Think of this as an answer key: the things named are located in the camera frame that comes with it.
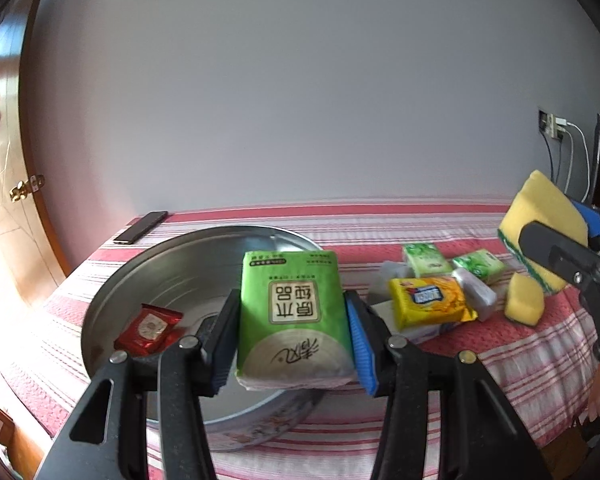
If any wooden door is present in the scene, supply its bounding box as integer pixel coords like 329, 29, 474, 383
0, 0, 73, 321

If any small yellow sponge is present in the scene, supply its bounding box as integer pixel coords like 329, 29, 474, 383
505, 272, 546, 329

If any grey white plastic packet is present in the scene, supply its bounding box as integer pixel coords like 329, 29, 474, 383
372, 260, 411, 307

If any wall power socket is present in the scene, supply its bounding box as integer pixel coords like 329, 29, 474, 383
538, 108, 568, 142

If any white charger cable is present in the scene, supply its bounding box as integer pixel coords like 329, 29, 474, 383
560, 119, 593, 204

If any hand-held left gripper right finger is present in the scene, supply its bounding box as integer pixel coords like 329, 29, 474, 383
344, 289, 556, 480

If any red snack packet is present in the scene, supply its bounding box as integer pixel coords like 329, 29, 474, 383
114, 304, 185, 357

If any black smartphone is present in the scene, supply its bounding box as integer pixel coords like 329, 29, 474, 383
112, 211, 169, 246

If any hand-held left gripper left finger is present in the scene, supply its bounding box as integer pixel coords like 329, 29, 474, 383
34, 290, 241, 480

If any round metal basin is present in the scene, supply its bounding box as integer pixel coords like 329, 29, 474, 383
81, 225, 331, 453

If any large green tissue pack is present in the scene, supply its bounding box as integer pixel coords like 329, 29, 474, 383
237, 251, 358, 392

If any black power cable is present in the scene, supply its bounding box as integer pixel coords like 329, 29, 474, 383
544, 132, 557, 187

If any yellow soap packet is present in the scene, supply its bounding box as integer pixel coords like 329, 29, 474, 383
389, 276, 479, 332

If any clear white plastic packet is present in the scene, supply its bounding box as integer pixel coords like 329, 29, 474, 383
452, 267, 498, 322

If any large yellow green sponge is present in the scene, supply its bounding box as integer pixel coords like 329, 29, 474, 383
497, 170, 590, 295

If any red striped tablecloth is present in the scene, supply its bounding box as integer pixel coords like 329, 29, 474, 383
0, 204, 600, 480

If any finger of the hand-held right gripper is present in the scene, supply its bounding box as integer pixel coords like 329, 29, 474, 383
519, 221, 600, 287
570, 199, 600, 241

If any small green tissue pack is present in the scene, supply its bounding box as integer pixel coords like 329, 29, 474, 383
452, 250, 507, 285
402, 242, 453, 279

